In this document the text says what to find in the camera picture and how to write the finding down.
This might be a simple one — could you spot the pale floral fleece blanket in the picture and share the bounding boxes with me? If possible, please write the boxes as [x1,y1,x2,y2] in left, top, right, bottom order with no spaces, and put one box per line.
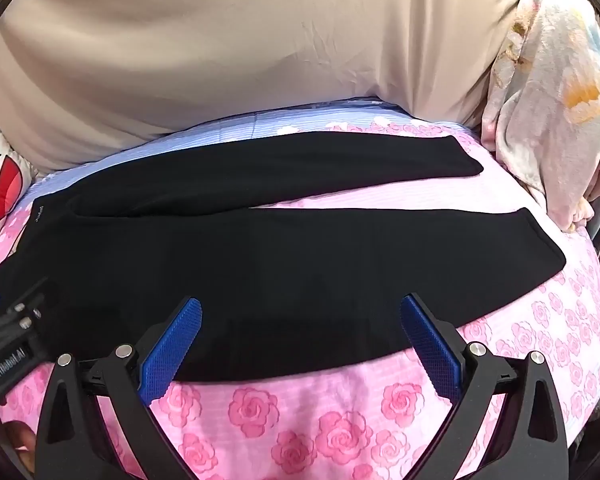
[480,0,600,233]

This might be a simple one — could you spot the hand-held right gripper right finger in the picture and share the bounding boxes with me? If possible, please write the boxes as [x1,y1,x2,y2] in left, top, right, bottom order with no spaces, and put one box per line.
[401,294,571,480]

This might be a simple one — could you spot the black pants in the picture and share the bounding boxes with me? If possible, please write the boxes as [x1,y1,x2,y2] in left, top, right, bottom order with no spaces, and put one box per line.
[0,127,567,383]

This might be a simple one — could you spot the pink rose print bedsheet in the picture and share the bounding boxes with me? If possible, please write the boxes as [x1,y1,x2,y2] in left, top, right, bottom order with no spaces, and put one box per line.
[0,100,600,480]

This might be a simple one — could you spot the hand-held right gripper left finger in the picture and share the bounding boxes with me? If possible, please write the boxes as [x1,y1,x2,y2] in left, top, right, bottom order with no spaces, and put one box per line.
[35,296,203,480]

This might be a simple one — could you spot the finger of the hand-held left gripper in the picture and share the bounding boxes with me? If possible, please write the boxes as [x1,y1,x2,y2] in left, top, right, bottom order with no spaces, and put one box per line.
[0,280,51,356]

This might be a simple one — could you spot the white cartoon print pillow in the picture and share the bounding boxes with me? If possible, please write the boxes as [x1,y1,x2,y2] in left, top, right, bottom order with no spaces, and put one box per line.
[0,105,36,256]

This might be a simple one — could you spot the beige cloth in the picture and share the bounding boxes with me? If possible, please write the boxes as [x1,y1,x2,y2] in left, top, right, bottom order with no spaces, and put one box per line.
[0,0,536,176]

